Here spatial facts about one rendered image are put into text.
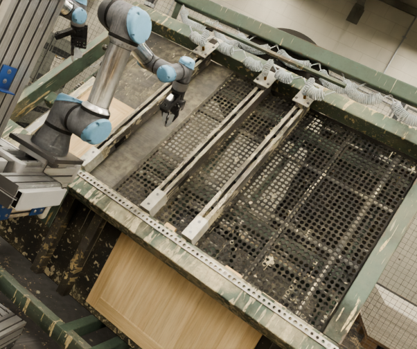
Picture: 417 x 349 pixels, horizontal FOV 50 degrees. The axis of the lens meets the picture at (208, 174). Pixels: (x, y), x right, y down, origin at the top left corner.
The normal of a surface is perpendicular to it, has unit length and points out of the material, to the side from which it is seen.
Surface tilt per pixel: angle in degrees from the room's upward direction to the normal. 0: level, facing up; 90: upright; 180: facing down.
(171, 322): 90
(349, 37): 90
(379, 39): 90
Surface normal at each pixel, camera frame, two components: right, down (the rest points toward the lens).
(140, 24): 0.83, 0.36
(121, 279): -0.38, -0.09
